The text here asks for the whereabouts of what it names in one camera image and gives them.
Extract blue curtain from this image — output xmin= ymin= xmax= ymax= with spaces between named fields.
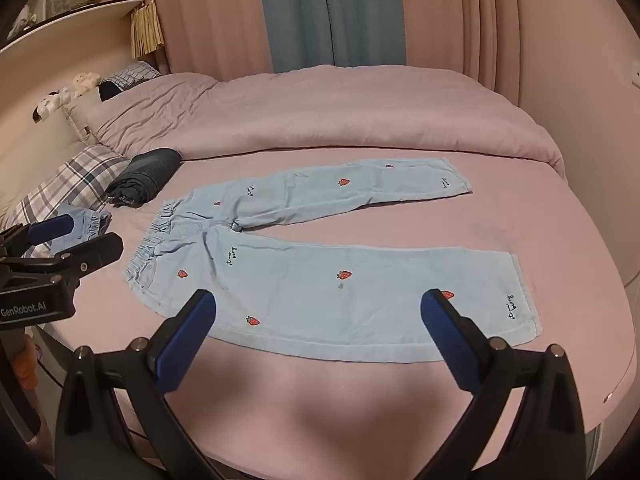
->
xmin=256 ymin=0 xmax=407 ymax=74

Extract large plaid pillow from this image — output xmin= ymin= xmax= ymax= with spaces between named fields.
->
xmin=0 ymin=144 xmax=132 ymax=233

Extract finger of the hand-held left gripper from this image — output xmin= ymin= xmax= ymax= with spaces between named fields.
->
xmin=0 ymin=213 xmax=76 ymax=261
xmin=20 ymin=232 xmax=124 ymax=291

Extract small plaid pillow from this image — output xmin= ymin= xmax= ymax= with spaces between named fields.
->
xmin=99 ymin=61 xmax=162 ymax=93

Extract folded light blue jeans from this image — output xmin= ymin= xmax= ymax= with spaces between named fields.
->
xmin=47 ymin=204 xmax=113 ymax=253

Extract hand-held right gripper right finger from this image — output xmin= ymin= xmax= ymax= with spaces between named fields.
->
xmin=420 ymin=288 xmax=586 ymax=480

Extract pink bed sheet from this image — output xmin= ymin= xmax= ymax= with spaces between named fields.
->
xmin=30 ymin=147 xmax=638 ymax=480

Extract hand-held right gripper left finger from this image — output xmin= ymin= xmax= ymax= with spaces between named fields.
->
xmin=54 ymin=288 xmax=236 ymax=480

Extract white plush toy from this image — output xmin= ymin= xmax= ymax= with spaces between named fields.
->
xmin=31 ymin=89 xmax=72 ymax=123
xmin=72 ymin=71 xmax=102 ymax=97

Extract light blue denim shorts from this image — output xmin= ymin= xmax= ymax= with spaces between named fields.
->
xmin=124 ymin=156 xmax=543 ymax=363

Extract dark folded pants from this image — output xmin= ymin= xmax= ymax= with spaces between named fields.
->
xmin=104 ymin=147 xmax=182 ymax=208

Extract pink curtain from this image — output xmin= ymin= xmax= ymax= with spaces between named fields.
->
xmin=141 ymin=0 xmax=275 ymax=78
xmin=401 ymin=0 xmax=532 ymax=97

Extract pink duvet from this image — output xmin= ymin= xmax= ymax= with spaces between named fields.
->
xmin=85 ymin=64 xmax=568 ymax=181

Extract yellow fringed cloth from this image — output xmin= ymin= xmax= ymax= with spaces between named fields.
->
xmin=130 ymin=0 xmax=166 ymax=59

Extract beige headboard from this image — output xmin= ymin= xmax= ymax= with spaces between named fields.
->
xmin=0 ymin=0 xmax=168 ymax=213

